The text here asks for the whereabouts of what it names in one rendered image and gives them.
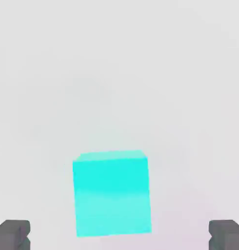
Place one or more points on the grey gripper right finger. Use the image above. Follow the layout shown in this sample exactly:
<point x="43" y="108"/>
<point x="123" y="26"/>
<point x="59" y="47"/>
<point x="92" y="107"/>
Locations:
<point x="227" y="235"/>

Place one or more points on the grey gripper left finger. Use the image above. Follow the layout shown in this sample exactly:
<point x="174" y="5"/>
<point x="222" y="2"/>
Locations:
<point x="10" y="235"/>

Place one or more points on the small cyan cube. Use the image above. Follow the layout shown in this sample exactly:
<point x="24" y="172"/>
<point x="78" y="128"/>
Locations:
<point x="111" y="195"/>

